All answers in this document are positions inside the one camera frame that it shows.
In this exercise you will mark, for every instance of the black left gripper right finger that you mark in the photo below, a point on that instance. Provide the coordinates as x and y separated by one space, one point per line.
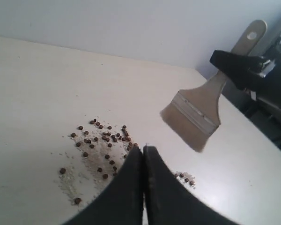
168 202

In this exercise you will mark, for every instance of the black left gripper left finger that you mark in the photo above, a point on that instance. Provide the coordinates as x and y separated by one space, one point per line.
121 202

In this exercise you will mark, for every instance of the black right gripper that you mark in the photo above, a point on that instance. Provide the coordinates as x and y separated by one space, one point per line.
256 73

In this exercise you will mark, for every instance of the white paint brush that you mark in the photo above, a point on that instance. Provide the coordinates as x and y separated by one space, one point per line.
193 114

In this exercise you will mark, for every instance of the pile of rice and pellets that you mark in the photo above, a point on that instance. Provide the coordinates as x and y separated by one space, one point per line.
88 156

